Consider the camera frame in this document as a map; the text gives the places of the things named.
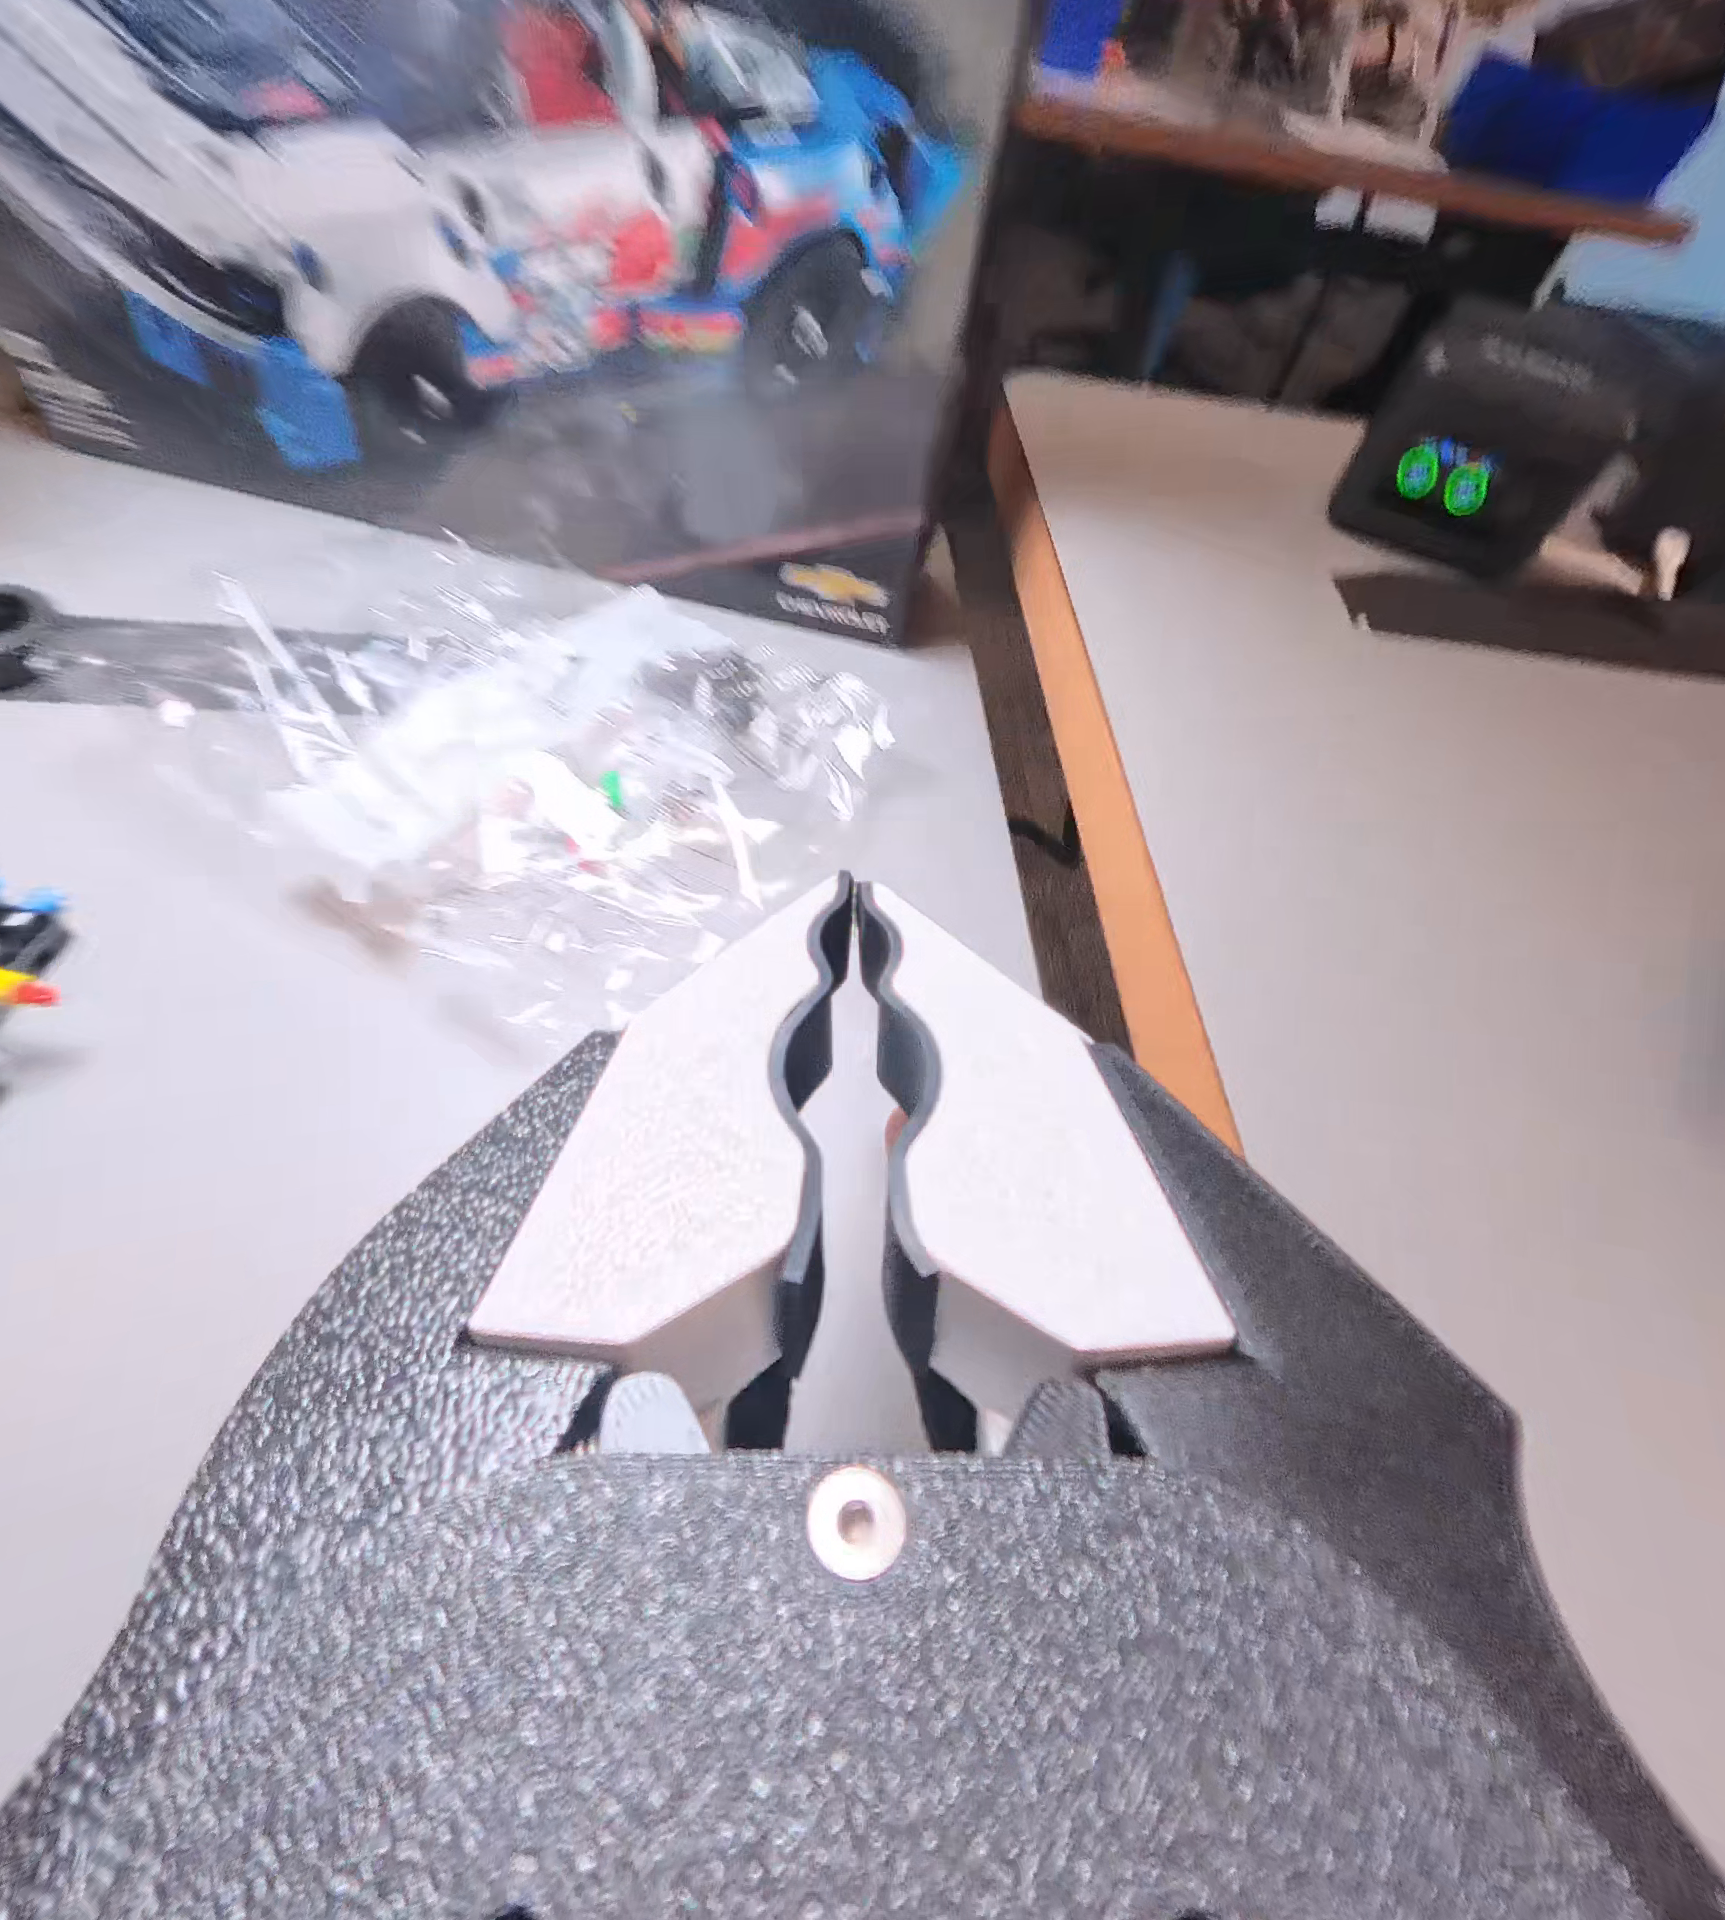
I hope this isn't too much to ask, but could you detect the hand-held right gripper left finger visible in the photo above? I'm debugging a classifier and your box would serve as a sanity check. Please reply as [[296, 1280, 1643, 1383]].
[[468, 874, 856, 1453]]

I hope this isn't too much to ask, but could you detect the wooden background table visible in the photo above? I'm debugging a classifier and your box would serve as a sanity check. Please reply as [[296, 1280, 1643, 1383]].
[[1019, 67, 1696, 249]]

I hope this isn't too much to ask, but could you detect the empty crumpled clear bag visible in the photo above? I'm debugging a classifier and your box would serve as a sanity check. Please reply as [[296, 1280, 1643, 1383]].
[[148, 540, 901, 1037]]

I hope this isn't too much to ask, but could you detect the lego set box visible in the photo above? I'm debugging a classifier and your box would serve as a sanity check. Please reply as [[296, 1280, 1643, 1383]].
[[0, 0, 1034, 651]]

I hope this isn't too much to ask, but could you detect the black power station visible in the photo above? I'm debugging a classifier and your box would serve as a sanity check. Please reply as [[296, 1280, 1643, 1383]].
[[1326, 301, 1725, 602]]

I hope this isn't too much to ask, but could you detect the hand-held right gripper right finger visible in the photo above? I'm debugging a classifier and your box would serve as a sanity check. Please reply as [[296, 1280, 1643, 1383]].
[[857, 882, 1241, 1453]]

